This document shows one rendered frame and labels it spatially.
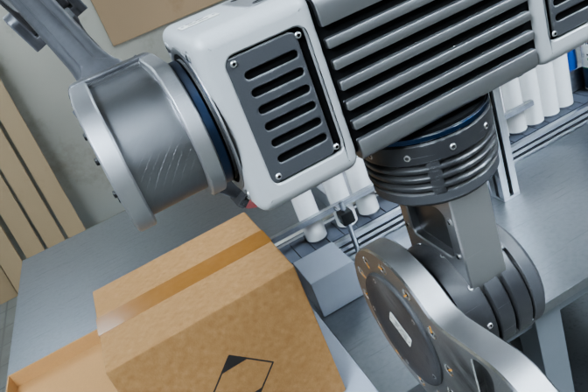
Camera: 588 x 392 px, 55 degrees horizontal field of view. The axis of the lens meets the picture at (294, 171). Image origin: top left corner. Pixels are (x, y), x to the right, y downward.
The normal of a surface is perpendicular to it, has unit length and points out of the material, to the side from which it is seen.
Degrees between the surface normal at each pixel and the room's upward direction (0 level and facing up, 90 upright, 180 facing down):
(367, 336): 0
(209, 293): 0
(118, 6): 90
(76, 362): 0
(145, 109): 41
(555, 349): 90
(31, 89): 90
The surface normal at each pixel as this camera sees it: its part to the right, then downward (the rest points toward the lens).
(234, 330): 0.39, 0.28
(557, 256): -0.33, -0.85
